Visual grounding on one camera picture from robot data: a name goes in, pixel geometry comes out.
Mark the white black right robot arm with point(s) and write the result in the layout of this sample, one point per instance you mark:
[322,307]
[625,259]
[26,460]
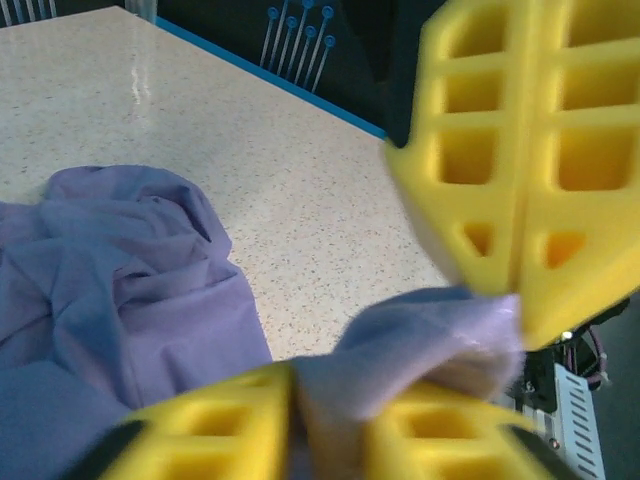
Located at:
[540,385]

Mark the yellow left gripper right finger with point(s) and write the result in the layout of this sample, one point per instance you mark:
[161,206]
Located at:
[385,450]

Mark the purple t-shirt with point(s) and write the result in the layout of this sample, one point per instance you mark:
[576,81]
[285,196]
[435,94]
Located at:
[150,300]

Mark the aluminium frame post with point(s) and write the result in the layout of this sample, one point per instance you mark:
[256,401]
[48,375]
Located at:
[142,5]

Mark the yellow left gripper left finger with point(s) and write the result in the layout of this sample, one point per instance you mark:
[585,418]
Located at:
[260,450]

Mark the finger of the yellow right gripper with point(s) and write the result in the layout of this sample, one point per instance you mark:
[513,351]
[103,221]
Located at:
[505,150]
[595,210]

